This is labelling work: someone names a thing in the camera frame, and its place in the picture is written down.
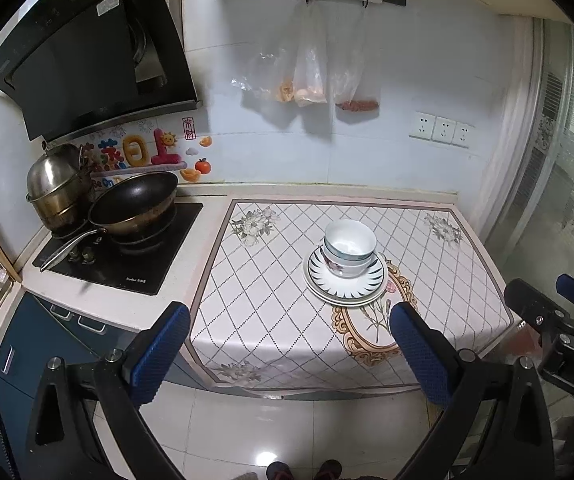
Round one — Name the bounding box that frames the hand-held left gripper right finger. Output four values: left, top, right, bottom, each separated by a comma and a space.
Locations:
389, 301, 554, 480

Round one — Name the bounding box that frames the dark rimmed white bowl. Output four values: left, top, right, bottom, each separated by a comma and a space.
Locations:
323, 219, 378, 262

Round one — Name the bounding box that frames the blue kitchen cabinet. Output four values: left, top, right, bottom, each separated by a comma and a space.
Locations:
0, 292, 208, 461

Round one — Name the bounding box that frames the white wall outlet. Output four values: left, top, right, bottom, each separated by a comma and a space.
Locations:
453, 121, 474, 149
432, 116, 458, 145
409, 111, 438, 141

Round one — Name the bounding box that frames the black gas stove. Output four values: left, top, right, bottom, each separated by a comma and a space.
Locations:
32, 201, 204, 297

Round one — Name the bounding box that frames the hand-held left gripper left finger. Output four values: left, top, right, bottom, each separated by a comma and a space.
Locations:
24, 301, 191, 480

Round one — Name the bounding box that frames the clear plastic bag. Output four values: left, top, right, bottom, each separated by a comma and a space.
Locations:
329, 7, 382, 113
229, 5, 299, 106
293, 2, 329, 109

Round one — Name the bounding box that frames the colourful wall sticker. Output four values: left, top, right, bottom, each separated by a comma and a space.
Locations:
80, 117, 215, 187

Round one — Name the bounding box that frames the blue striped white plate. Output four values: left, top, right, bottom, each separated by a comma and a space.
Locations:
308, 247, 387, 299

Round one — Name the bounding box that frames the stainless steel pot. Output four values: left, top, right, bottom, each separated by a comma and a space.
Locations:
26, 142, 96, 232

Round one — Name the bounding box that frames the black range hood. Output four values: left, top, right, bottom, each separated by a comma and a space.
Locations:
0, 0, 204, 143

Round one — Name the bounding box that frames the black wok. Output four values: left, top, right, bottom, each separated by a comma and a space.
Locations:
40, 171, 179, 273

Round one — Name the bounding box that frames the person's right shoe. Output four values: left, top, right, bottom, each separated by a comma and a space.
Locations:
315, 460, 343, 480

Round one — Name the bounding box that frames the glass sliding door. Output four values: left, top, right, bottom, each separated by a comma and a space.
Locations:
487, 17, 574, 311

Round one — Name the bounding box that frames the printed floral tablecloth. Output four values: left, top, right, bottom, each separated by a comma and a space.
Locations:
185, 199, 518, 392

